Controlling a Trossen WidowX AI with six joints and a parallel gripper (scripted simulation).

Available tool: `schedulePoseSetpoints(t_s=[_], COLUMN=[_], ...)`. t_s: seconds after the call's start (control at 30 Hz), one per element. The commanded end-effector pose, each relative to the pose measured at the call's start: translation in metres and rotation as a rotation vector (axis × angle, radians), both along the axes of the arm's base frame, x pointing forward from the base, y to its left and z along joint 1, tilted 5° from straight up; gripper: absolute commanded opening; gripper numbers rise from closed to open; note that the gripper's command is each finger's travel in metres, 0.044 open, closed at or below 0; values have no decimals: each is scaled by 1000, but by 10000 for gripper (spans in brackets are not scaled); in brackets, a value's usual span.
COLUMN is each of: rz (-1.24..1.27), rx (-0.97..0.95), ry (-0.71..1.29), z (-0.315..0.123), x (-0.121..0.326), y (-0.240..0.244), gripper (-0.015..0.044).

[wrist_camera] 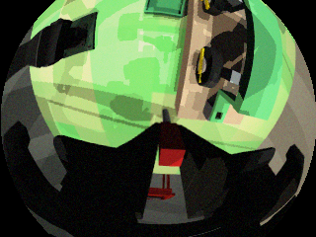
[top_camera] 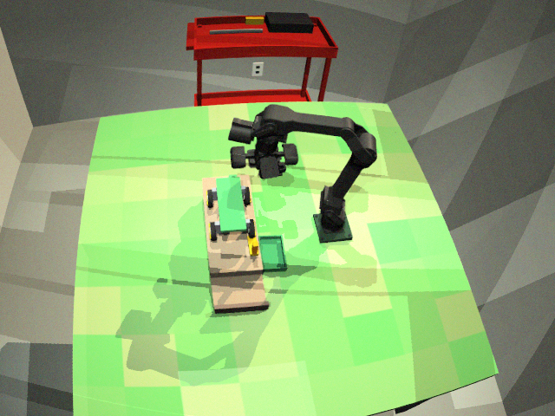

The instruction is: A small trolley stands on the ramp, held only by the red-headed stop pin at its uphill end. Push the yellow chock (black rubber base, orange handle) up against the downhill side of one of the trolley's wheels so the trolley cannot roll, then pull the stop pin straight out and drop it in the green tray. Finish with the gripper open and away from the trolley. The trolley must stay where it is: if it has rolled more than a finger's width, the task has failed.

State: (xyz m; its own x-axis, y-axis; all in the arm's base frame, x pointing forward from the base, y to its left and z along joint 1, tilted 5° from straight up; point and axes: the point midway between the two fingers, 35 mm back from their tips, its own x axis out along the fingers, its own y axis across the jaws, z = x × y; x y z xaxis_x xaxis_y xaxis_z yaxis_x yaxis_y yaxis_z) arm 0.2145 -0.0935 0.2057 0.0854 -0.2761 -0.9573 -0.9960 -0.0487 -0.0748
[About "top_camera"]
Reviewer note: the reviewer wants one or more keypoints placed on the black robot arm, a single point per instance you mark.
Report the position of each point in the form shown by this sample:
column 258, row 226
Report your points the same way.
column 273, row 125

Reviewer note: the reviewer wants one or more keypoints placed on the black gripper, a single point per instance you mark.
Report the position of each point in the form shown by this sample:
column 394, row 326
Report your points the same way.
column 239, row 157

